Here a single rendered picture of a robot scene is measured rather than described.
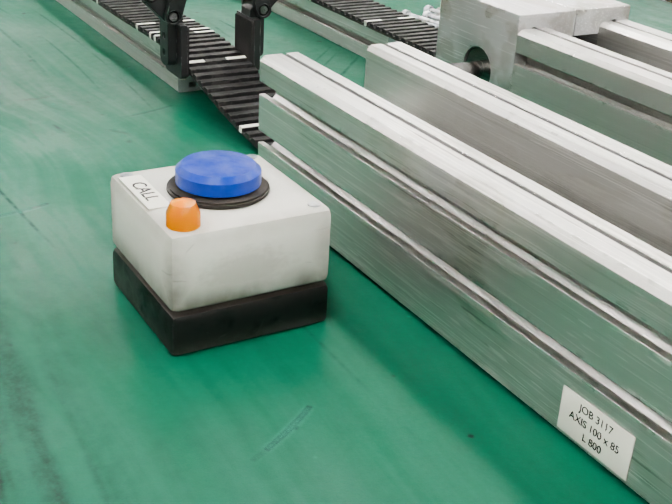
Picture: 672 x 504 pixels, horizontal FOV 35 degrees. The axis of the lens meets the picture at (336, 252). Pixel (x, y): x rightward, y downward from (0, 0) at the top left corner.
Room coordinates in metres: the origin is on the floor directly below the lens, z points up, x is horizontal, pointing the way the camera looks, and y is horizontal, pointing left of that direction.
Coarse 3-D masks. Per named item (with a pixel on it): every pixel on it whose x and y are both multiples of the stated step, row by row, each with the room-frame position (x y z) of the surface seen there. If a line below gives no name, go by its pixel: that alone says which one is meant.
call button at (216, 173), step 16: (192, 160) 0.46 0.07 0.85; (208, 160) 0.46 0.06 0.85; (224, 160) 0.46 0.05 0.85; (240, 160) 0.46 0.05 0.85; (176, 176) 0.45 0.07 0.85; (192, 176) 0.44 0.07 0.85; (208, 176) 0.44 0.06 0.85; (224, 176) 0.44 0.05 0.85; (240, 176) 0.45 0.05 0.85; (256, 176) 0.45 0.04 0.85; (192, 192) 0.44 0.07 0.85; (208, 192) 0.44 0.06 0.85; (224, 192) 0.44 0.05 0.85; (240, 192) 0.44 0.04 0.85
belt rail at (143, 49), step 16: (64, 0) 1.04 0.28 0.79; (80, 0) 0.99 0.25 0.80; (80, 16) 1.00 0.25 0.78; (96, 16) 0.97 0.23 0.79; (112, 16) 0.92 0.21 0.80; (112, 32) 0.92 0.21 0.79; (128, 32) 0.88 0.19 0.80; (128, 48) 0.88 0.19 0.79; (144, 48) 0.87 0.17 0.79; (144, 64) 0.85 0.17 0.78; (160, 64) 0.82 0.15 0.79; (176, 80) 0.79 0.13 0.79; (192, 80) 0.80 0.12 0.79
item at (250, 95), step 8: (256, 88) 0.74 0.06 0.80; (264, 88) 0.74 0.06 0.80; (216, 96) 0.72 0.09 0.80; (224, 96) 0.73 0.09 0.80; (232, 96) 0.73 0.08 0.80; (240, 96) 0.73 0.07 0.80; (248, 96) 0.73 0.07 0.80; (256, 96) 0.73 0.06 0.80; (272, 96) 0.73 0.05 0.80; (216, 104) 0.72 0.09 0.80; (224, 104) 0.71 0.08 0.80; (232, 104) 0.72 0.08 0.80
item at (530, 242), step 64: (384, 64) 0.62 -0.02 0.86; (448, 64) 0.61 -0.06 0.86; (320, 128) 0.56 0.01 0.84; (384, 128) 0.49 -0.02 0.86; (448, 128) 0.56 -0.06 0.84; (512, 128) 0.52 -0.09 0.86; (576, 128) 0.50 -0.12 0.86; (320, 192) 0.54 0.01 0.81; (384, 192) 0.48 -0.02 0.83; (448, 192) 0.44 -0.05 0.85; (512, 192) 0.41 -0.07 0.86; (576, 192) 0.47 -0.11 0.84; (640, 192) 0.44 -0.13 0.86; (384, 256) 0.48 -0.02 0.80; (448, 256) 0.44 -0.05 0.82; (512, 256) 0.40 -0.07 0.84; (576, 256) 0.37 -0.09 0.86; (640, 256) 0.36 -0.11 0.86; (448, 320) 0.43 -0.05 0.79; (512, 320) 0.41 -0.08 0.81; (576, 320) 0.36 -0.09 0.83; (640, 320) 0.35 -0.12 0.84; (512, 384) 0.39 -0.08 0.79; (576, 384) 0.36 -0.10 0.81; (640, 384) 0.33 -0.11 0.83; (640, 448) 0.33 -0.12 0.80
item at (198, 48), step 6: (210, 42) 0.81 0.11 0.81; (216, 42) 0.81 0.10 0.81; (222, 42) 0.81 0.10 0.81; (228, 42) 0.81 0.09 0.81; (192, 48) 0.80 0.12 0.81; (198, 48) 0.79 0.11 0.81; (204, 48) 0.80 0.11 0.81; (210, 48) 0.80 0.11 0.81; (216, 48) 0.80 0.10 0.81; (222, 48) 0.80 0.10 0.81; (228, 48) 0.80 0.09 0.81; (234, 48) 0.81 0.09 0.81
